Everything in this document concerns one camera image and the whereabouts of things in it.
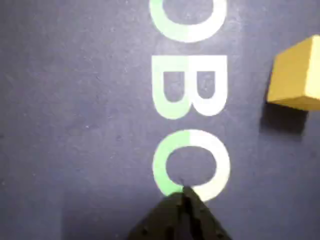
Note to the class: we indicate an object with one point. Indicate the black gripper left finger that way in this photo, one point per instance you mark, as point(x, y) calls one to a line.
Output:
point(162, 220)

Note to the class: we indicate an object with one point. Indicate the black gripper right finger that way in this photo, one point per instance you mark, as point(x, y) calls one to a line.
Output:
point(202, 222)

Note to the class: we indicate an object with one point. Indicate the yellow wooden cube block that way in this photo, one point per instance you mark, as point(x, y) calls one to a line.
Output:
point(292, 75)

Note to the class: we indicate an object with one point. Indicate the dark mat with WOWROBO print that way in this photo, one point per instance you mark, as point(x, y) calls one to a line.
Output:
point(75, 112)

